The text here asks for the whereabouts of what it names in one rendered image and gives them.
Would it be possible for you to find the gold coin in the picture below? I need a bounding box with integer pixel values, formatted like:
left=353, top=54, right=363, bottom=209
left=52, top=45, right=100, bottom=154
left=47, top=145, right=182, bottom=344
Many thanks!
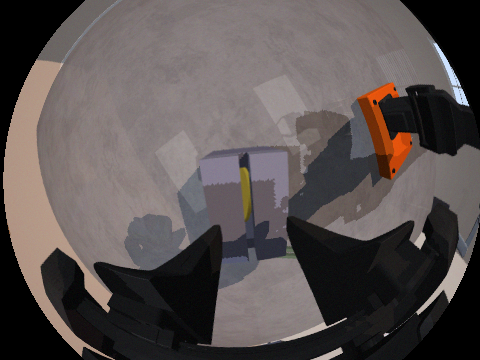
left=240, top=167, right=251, bottom=221

